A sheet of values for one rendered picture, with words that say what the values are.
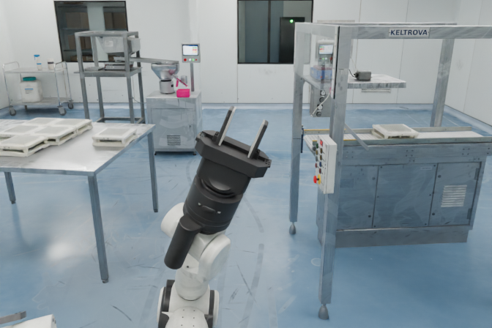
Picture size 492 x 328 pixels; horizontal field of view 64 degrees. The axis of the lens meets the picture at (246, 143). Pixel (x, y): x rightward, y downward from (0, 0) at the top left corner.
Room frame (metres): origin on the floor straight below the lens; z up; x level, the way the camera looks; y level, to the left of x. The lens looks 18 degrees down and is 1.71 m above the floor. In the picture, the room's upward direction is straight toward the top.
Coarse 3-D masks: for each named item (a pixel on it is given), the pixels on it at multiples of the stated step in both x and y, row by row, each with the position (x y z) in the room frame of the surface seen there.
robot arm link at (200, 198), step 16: (208, 144) 0.58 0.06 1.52; (224, 144) 0.61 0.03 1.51; (240, 144) 0.62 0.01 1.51; (208, 160) 0.59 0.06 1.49; (224, 160) 0.58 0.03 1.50; (240, 160) 0.57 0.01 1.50; (256, 160) 0.59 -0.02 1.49; (208, 176) 0.59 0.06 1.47; (224, 176) 0.58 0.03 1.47; (240, 176) 0.58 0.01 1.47; (256, 176) 0.58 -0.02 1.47; (192, 192) 0.60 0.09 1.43; (208, 192) 0.59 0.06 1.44; (224, 192) 0.58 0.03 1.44; (240, 192) 0.58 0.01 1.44; (192, 208) 0.59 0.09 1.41; (208, 208) 0.58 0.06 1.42; (224, 208) 0.58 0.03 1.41
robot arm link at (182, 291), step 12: (180, 276) 0.68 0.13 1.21; (168, 288) 0.73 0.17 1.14; (180, 288) 0.69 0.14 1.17; (192, 288) 0.68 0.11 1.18; (204, 288) 0.70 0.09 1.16; (168, 300) 0.71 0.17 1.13; (180, 300) 0.71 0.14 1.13; (192, 300) 0.71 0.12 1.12; (204, 300) 0.72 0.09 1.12; (204, 312) 0.70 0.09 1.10
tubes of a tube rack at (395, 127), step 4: (380, 124) 2.86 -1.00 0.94; (384, 124) 2.87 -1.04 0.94; (392, 124) 2.86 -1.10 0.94; (396, 124) 2.86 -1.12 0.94; (400, 124) 2.87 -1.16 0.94; (384, 128) 2.78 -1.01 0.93; (388, 128) 2.77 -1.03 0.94; (392, 128) 2.76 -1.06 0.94; (396, 128) 2.78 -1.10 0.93; (400, 128) 2.76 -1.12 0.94; (404, 128) 2.77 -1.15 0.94; (408, 128) 2.76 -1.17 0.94; (392, 136) 2.71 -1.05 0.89; (396, 136) 2.71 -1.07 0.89; (400, 136) 2.71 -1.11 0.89; (404, 136) 2.72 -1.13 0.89; (408, 136) 2.72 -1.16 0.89
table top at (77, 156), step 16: (0, 128) 3.18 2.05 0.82; (96, 128) 3.18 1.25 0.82; (144, 128) 3.18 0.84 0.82; (64, 144) 2.75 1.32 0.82; (80, 144) 2.75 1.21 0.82; (128, 144) 2.75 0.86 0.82; (0, 160) 2.41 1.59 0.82; (16, 160) 2.41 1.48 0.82; (32, 160) 2.41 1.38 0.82; (48, 160) 2.41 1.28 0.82; (64, 160) 2.41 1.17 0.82; (80, 160) 2.41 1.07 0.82; (96, 160) 2.41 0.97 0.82; (112, 160) 2.47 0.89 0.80
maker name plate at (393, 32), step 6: (390, 30) 1.93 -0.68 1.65; (396, 30) 1.94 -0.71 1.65; (402, 30) 1.94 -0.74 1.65; (408, 30) 1.94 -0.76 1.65; (414, 30) 1.94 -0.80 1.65; (420, 30) 1.95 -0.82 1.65; (426, 30) 1.95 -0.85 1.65; (390, 36) 1.93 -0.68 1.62; (396, 36) 1.94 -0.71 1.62; (402, 36) 1.94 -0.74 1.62; (408, 36) 1.94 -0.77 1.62; (414, 36) 1.94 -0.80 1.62; (420, 36) 1.95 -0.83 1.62; (426, 36) 1.95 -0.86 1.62
